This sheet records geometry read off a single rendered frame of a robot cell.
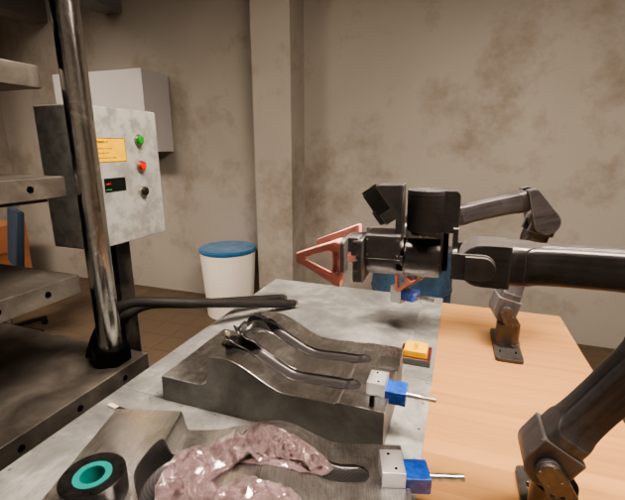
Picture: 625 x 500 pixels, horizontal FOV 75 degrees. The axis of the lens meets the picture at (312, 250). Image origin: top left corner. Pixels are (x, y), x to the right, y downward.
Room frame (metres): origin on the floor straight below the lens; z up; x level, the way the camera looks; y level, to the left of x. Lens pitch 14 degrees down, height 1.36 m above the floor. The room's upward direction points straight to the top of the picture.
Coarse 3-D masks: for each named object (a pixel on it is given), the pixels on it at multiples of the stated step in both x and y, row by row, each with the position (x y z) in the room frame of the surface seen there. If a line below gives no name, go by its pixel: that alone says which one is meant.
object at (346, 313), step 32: (288, 288) 1.56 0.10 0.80; (320, 288) 1.56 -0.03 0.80; (352, 288) 1.56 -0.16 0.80; (224, 320) 1.24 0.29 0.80; (320, 320) 1.24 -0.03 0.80; (352, 320) 1.24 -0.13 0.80; (384, 320) 1.24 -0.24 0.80; (416, 320) 1.24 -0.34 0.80; (128, 384) 0.87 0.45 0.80; (160, 384) 0.87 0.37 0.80; (416, 384) 0.87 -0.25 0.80; (96, 416) 0.75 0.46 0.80; (192, 416) 0.75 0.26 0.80; (224, 416) 0.75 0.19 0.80; (416, 416) 0.75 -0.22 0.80; (64, 448) 0.65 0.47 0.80; (416, 448) 0.65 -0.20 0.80; (0, 480) 0.58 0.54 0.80; (32, 480) 0.58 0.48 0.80
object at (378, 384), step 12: (372, 372) 0.73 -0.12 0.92; (384, 372) 0.73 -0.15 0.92; (372, 384) 0.69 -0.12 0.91; (384, 384) 0.69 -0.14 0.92; (396, 384) 0.71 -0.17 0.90; (408, 384) 0.71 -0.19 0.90; (384, 396) 0.68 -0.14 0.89; (396, 396) 0.68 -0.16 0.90; (408, 396) 0.69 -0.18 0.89; (420, 396) 0.68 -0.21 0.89
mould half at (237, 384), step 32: (288, 320) 0.96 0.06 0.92; (192, 352) 0.92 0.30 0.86; (224, 352) 0.78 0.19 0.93; (288, 352) 0.84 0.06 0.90; (352, 352) 0.87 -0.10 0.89; (384, 352) 0.86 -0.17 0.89; (192, 384) 0.78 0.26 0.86; (224, 384) 0.75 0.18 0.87; (256, 384) 0.73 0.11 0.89; (288, 384) 0.74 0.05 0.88; (256, 416) 0.73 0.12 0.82; (288, 416) 0.70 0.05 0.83; (320, 416) 0.68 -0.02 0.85; (352, 416) 0.66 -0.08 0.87; (384, 416) 0.64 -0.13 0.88
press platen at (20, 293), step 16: (0, 272) 1.01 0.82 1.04; (16, 272) 1.01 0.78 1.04; (32, 272) 1.01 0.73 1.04; (48, 272) 1.01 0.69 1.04; (0, 288) 0.89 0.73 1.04; (16, 288) 0.89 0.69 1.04; (32, 288) 0.89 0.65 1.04; (48, 288) 0.91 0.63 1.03; (64, 288) 0.95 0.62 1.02; (0, 304) 0.81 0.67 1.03; (16, 304) 0.84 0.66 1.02; (32, 304) 0.87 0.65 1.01; (48, 304) 0.91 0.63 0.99; (0, 320) 0.80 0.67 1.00
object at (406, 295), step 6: (402, 282) 1.20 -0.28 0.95; (408, 288) 1.18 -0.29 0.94; (396, 294) 1.16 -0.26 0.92; (402, 294) 1.15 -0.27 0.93; (408, 294) 1.13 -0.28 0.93; (414, 294) 1.13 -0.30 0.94; (396, 300) 1.16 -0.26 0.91; (402, 300) 1.16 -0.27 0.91; (408, 300) 1.13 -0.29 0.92; (414, 300) 1.13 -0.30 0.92; (426, 300) 1.11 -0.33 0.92; (432, 300) 1.10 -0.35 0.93
